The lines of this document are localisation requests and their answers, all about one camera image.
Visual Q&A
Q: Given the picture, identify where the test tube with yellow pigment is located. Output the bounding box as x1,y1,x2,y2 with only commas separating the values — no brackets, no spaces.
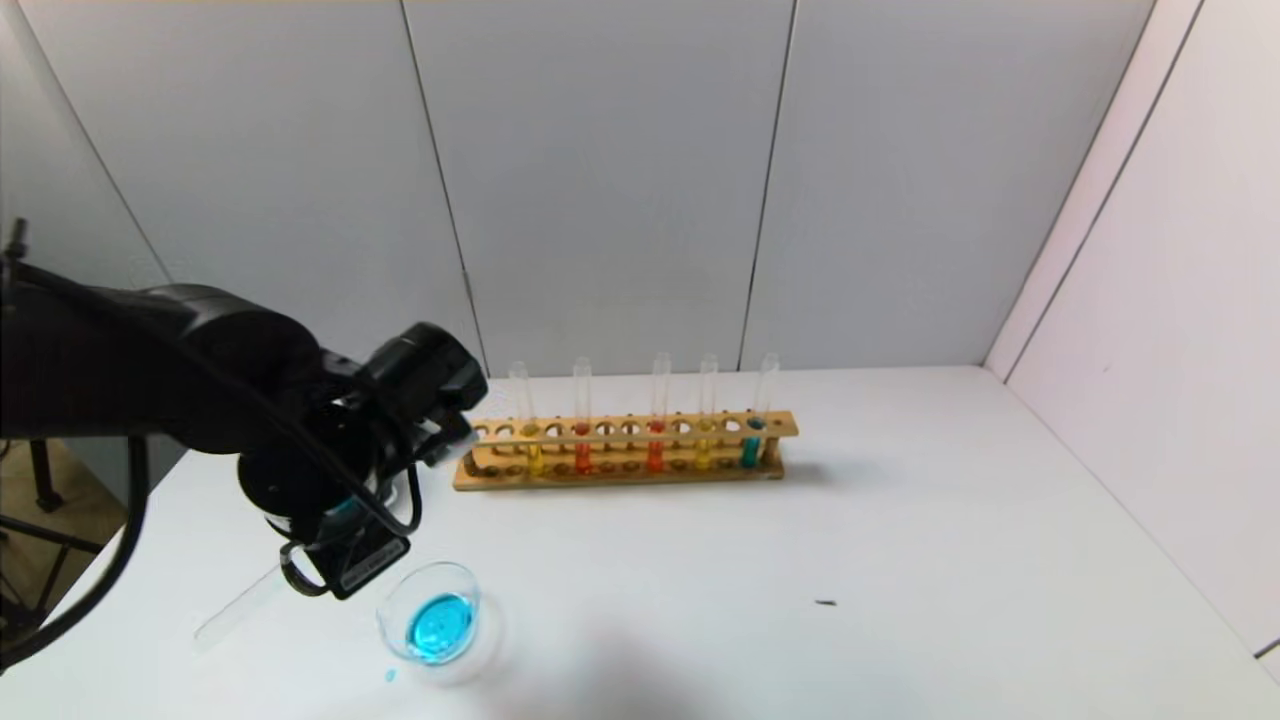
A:
695,353,720,471
509,361,546,477

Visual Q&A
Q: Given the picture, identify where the test tube with blue pigment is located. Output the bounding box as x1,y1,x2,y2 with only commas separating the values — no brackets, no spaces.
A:
193,555,306,646
739,352,782,469

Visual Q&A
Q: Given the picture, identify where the test tube with red pigment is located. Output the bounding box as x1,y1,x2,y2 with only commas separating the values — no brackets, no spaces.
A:
646,352,672,473
572,357,594,476

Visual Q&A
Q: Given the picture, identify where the wooden test tube rack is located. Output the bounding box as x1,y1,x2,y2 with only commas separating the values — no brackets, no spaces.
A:
452,410,800,492

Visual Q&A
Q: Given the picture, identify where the clear glass beaker dish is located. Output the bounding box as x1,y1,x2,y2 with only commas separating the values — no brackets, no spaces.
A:
376,561,484,666

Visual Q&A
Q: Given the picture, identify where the black tripod stand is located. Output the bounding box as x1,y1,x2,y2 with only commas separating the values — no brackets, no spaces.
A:
0,438,106,641

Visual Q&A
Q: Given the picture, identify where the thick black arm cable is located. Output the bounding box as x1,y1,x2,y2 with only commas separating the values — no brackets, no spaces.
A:
0,435,151,673

